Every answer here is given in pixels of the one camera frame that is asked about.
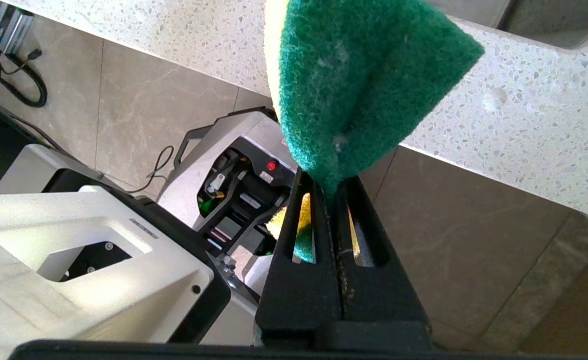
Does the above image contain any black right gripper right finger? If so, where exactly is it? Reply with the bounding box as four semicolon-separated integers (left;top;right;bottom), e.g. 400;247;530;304
331;174;432;347

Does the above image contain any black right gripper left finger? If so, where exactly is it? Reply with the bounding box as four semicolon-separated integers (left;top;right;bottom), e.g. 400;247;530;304
254;169;344;347

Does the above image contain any green and yellow sponge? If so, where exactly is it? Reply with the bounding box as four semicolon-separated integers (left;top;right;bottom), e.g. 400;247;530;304
264;0;485;264

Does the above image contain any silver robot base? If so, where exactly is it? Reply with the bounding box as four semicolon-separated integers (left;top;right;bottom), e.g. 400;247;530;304
156;107;299;296

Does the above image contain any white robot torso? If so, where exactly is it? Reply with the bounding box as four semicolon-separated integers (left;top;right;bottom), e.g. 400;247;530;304
0;144;232;347

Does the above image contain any silver power adapter box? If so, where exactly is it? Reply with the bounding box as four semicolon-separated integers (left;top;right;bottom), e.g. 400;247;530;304
0;2;35;55

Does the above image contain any thin black floor cable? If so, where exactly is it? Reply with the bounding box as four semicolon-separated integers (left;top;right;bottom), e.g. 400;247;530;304
124;145;175;193

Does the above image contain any coiled black cable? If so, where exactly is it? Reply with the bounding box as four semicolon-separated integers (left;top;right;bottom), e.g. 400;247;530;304
0;0;48;108

